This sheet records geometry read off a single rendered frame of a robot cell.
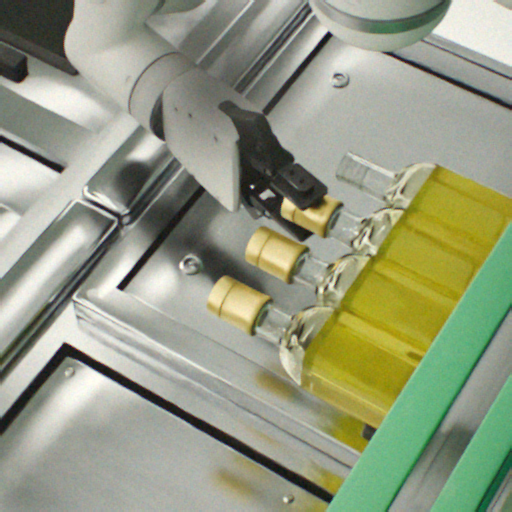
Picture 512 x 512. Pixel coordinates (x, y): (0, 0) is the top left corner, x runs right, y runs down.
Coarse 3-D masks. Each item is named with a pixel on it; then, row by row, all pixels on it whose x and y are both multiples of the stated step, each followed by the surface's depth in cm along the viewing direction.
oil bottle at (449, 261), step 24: (384, 216) 110; (408, 216) 110; (360, 240) 109; (384, 240) 109; (408, 240) 109; (432, 240) 109; (456, 240) 109; (408, 264) 107; (432, 264) 107; (456, 264) 107; (480, 264) 107; (456, 288) 106
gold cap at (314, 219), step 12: (288, 204) 113; (312, 204) 112; (324, 204) 112; (336, 204) 112; (288, 216) 113; (300, 216) 112; (312, 216) 112; (324, 216) 111; (312, 228) 113; (324, 228) 112
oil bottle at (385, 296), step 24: (336, 264) 107; (360, 264) 107; (384, 264) 107; (336, 288) 105; (360, 288) 105; (384, 288) 105; (408, 288) 105; (432, 288) 105; (360, 312) 105; (384, 312) 104; (408, 312) 104; (432, 312) 104; (408, 336) 103; (432, 336) 103
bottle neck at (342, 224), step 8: (336, 208) 112; (344, 208) 112; (336, 216) 112; (344, 216) 112; (352, 216) 112; (360, 216) 112; (328, 224) 112; (336, 224) 112; (344, 224) 111; (352, 224) 111; (328, 232) 112; (336, 232) 112; (344, 232) 111; (352, 232) 111; (336, 240) 113; (344, 240) 112
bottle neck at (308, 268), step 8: (304, 256) 109; (312, 256) 109; (296, 264) 109; (304, 264) 108; (312, 264) 108; (320, 264) 108; (328, 264) 109; (296, 272) 109; (304, 272) 108; (312, 272) 108; (320, 272) 108; (296, 280) 109; (304, 280) 108; (312, 280) 108; (312, 288) 108
